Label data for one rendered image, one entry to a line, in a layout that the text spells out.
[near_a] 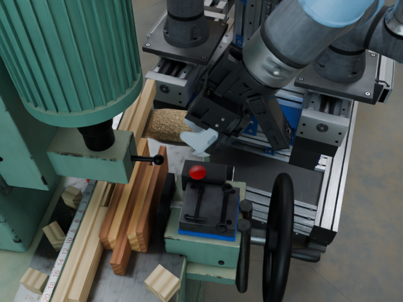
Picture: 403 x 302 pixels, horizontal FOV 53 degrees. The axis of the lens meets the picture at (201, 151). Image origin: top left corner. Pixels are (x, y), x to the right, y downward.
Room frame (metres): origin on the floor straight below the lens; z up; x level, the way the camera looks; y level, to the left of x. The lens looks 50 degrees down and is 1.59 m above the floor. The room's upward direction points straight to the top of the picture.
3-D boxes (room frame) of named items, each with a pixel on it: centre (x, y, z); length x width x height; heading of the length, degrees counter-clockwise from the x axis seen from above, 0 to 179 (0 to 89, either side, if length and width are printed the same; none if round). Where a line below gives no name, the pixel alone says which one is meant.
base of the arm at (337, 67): (0.98, -0.42, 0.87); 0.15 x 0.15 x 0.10
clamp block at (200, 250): (0.39, -0.01, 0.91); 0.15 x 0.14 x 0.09; 171
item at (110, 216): (0.44, 0.16, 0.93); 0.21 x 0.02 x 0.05; 171
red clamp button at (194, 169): (0.43, 0.01, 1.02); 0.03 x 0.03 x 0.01
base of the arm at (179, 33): (1.14, 0.05, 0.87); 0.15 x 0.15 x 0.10
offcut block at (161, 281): (0.26, 0.07, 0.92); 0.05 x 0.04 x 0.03; 53
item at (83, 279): (0.50, 0.17, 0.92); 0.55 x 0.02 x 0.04; 171
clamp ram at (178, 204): (0.40, 0.03, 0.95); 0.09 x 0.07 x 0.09; 171
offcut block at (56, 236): (0.40, 0.31, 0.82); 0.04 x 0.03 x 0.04; 38
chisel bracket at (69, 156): (0.46, 0.19, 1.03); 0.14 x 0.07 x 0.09; 81
